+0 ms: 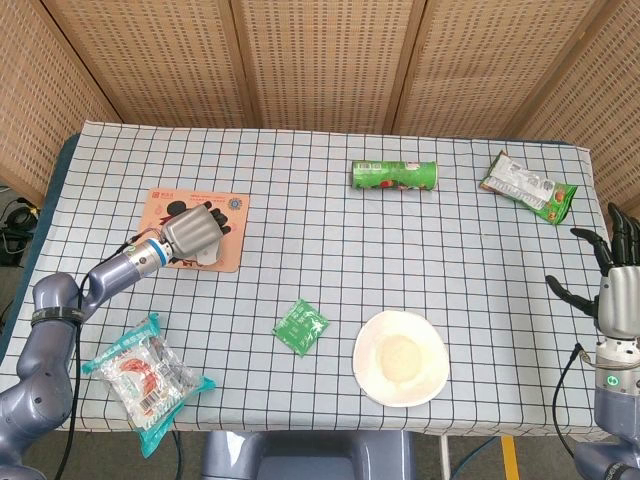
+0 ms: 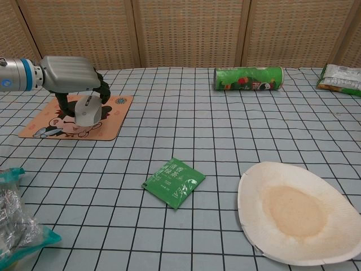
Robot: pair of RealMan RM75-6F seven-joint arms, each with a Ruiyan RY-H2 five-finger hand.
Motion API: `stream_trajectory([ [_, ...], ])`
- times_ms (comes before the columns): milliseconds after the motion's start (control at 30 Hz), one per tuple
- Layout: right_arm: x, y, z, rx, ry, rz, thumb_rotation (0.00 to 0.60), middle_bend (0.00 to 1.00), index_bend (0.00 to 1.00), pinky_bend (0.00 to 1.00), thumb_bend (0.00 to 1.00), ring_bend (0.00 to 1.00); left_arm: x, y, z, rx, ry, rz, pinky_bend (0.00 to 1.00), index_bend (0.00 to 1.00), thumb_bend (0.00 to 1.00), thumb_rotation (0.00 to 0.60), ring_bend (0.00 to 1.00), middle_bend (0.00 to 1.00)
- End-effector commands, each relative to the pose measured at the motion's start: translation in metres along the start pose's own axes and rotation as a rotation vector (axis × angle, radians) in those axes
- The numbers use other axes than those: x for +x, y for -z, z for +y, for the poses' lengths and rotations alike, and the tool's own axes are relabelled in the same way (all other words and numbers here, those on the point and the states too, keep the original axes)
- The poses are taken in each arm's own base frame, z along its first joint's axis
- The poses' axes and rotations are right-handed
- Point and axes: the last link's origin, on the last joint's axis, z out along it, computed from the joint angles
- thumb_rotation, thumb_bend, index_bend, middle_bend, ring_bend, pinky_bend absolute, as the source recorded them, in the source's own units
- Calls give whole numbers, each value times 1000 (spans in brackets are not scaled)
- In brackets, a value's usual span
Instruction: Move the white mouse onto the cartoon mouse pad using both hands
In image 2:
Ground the green tea sachet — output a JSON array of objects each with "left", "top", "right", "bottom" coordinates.
[{"left": 141, "top": 157, "right": 206, "bottom": 211}]

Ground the white paper plate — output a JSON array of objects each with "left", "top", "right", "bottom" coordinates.
[{"left": 237, "top": 161, "right": 361, "bottom": 266}]

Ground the woven wooden folding screen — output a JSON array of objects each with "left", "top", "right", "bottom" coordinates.
[{"left": 0, "top": 0, "right": 361, "bottom": 78}]

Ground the teal clear snack bag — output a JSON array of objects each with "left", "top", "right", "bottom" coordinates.
[{"left": 0, "top": 167, "right": 62, "bottom": 271}]

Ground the blue checked tablecloth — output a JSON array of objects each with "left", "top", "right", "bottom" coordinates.
[{"left": 0, "top": 66, "right": 361, "bottom": 271}]

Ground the white computer mouse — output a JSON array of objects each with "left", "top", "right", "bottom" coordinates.
[{"left": 74, "top": 95, "right": 103, "bottom": 127}]

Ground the green chip can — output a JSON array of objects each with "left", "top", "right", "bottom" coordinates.
[{"left": 213, "top": 66, "right": 284, "bottom": 92}]

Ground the orange cartoon girl mouse pad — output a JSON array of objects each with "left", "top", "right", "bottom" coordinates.
[{"left": 18, "top": 95, "right": 134, "bottom": 141}]

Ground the green white snack bag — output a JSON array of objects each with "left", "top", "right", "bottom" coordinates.
[{"left": 316, "top": 63, "right": 361, "bottom": 98}]

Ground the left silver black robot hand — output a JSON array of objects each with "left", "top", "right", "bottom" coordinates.
[{"left": 39, "top": 55, "right": 111, "bottom": 119}]

